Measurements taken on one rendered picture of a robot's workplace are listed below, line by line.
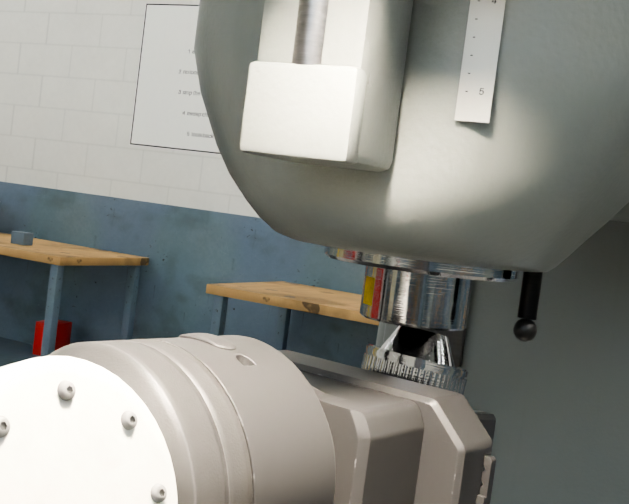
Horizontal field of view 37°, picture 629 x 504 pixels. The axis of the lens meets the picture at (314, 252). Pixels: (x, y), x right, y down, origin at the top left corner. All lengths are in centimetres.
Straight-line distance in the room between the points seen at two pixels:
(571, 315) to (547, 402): 7
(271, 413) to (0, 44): 641
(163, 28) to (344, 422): 555
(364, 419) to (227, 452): 7
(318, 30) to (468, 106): 6
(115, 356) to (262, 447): 5
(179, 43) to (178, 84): 24
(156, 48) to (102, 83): 44
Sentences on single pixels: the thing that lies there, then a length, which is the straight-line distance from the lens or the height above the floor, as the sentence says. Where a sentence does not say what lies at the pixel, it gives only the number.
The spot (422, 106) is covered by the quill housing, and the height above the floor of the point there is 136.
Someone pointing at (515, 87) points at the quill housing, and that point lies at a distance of 33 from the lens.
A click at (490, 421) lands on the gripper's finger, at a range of 44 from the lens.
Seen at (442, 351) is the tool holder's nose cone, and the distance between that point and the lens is 42.
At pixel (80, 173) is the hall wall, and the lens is 609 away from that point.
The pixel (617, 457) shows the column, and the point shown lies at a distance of 79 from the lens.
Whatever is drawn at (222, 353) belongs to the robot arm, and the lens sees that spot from 31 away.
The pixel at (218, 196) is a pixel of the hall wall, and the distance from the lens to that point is 547.
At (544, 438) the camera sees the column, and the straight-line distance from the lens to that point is 80.
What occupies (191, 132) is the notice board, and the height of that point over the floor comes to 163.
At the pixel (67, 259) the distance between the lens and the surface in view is 510.
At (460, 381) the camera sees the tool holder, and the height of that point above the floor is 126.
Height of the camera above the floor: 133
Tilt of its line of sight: 3 degrees down
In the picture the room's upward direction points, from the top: 7 degrees clockwise
